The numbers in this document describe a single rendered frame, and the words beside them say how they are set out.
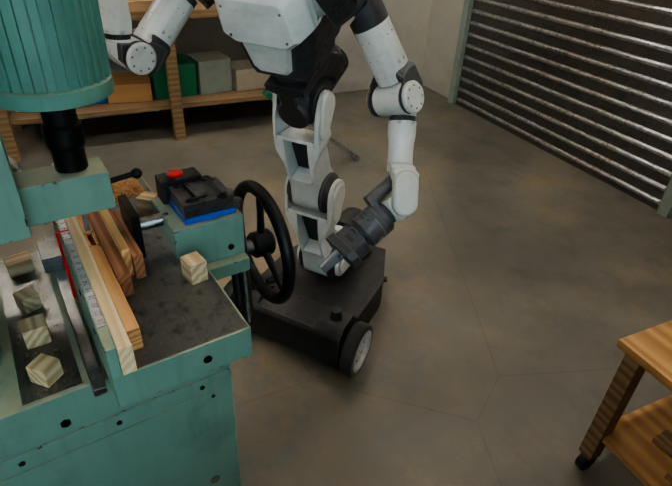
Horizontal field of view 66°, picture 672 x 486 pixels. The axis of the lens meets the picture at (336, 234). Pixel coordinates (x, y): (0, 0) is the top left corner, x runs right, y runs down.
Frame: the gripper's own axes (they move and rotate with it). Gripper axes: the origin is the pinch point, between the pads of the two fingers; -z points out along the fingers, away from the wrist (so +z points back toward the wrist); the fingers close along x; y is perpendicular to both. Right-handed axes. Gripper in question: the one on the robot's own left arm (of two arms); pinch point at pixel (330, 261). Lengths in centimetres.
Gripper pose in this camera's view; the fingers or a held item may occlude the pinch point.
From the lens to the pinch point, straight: 130.4
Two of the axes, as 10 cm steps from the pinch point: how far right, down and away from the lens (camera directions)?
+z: 7.5, -6.5, 1.4
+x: -5.4, -4.7, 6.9
